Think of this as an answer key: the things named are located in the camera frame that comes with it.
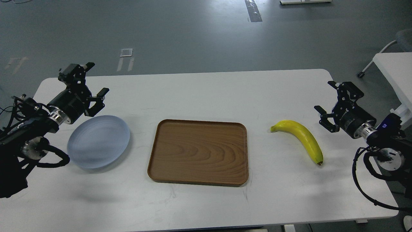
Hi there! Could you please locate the yellow banana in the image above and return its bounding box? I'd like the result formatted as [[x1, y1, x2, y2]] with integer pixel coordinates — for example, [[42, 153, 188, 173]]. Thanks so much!
[[270, 120, 324, 166]]

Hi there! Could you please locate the brown wooden tray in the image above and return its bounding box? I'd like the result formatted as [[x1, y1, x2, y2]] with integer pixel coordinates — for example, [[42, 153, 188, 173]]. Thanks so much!
[[147, 119, 249, 188]]

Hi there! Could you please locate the white table leg foot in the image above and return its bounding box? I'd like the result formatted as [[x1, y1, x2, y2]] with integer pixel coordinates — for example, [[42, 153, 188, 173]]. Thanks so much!
[[403, 216, 412, 232]]

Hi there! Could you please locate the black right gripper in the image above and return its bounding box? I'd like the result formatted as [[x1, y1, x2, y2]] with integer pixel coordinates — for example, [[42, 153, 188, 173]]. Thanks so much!
[[314, 81, 376, 139]]

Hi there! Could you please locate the light blue round plate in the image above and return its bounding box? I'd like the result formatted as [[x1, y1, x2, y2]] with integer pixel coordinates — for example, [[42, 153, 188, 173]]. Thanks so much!
[[67, 115, 130, 169]]

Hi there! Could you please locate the white furniture base top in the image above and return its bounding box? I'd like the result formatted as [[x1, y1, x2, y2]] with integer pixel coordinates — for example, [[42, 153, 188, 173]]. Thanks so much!
[[279, 0, 333, 5]]

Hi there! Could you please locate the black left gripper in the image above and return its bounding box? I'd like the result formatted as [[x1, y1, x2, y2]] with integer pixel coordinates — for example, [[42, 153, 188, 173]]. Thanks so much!
[[47, 62, 109, 124]]

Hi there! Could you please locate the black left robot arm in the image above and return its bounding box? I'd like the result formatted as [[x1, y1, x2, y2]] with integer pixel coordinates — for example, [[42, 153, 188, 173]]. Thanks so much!
[[0, 62, 109, 198]]

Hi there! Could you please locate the grey office chair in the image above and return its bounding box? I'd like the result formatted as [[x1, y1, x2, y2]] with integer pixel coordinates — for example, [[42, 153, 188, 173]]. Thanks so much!
[[357, 29, 412, 78]]

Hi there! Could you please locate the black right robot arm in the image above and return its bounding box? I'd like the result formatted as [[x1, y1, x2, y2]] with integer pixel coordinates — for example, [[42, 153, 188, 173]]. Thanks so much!
[[314, 81, 411, 198]]

